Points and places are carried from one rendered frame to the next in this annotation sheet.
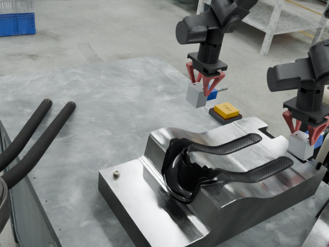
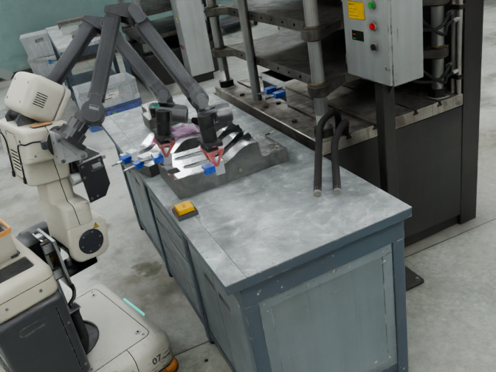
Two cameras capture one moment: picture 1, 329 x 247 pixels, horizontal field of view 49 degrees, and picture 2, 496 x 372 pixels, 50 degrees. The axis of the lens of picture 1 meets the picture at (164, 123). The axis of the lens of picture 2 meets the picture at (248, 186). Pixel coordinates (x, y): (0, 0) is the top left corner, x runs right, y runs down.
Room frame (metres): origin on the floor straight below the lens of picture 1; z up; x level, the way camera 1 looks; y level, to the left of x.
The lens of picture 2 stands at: (2.65, 0.60, 1.78)
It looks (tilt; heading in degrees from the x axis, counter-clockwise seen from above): 27 degrees down; 198
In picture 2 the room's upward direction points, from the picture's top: 10 degrees counter-clockwise
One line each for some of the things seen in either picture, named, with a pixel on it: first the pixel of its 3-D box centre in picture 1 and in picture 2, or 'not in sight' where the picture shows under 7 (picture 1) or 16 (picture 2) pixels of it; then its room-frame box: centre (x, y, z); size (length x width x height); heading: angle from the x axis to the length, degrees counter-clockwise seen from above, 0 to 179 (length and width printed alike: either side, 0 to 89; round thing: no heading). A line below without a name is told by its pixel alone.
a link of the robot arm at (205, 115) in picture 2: (211, 31); (207, 119); (0.91, -0.08, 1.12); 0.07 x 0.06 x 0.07; 123
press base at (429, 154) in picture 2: not in sight; (328, 156); (-0.34, 0.16, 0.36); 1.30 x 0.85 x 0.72; 39
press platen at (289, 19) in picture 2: not in sight; (317, 16); (-0.34, 0.18, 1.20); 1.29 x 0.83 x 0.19; 39
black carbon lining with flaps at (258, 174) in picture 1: (230, 157); (215, 145); (0.67, -0.16, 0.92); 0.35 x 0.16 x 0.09; 129
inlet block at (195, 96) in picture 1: (209, 91); (206, 169); (0.94, -0.12, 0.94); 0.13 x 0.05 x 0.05; 129
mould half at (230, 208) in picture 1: (217, 172); (221, 155); (0.67, -0.15, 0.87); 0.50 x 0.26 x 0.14; 129
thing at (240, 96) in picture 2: not in sight; (322, 93); (-0.35, 0.16, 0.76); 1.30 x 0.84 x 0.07; 39
